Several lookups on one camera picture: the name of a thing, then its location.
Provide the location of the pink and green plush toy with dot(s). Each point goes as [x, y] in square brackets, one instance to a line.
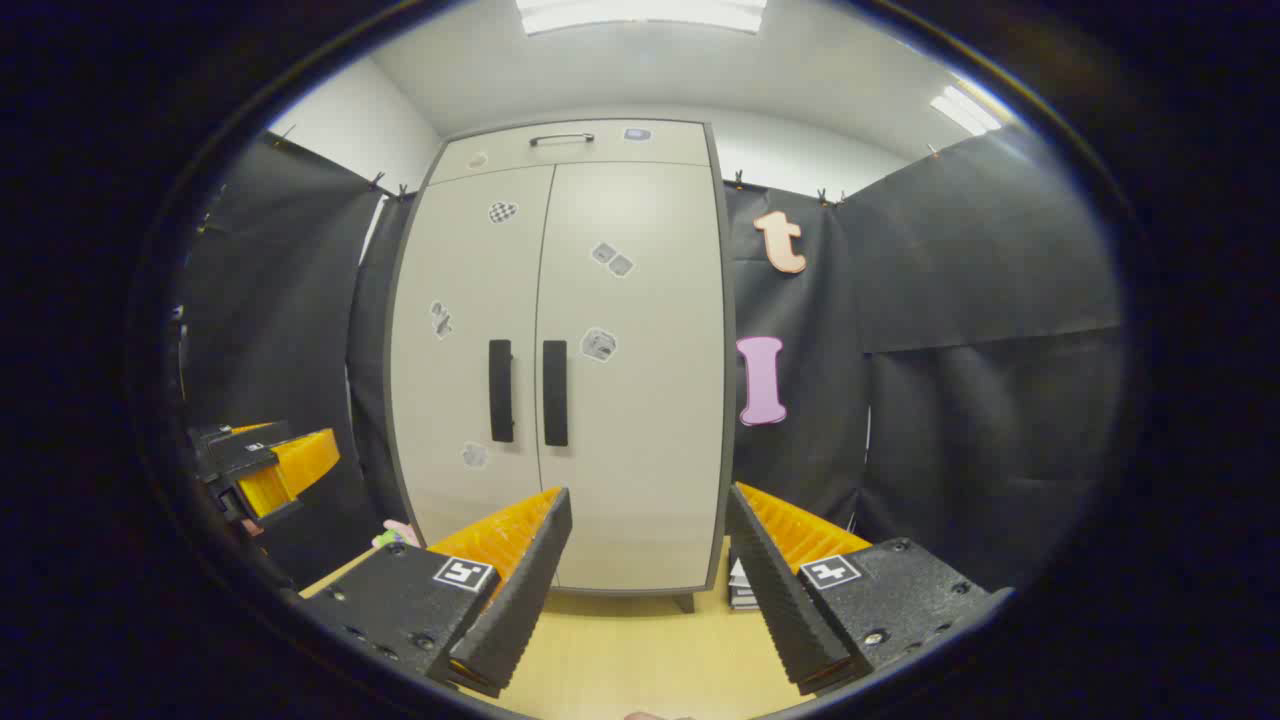
[397, 535]

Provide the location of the grey double-door shoe cabinet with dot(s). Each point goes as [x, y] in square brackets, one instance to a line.
[700, 140]

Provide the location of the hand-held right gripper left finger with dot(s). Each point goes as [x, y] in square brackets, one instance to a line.
[520, 590]

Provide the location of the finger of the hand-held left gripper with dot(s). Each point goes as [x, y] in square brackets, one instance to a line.
[240, 436]
[245, 458]

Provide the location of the black backdrop cloth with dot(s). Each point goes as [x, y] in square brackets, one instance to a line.
[980, 280]

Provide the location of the grey cabinet flap panel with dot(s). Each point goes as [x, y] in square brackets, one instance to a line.
[660, 148]

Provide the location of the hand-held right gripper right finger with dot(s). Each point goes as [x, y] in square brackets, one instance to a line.
[780, 590]

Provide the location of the grey cabinet door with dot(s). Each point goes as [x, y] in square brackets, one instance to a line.
[460, 300]
[650, 420]

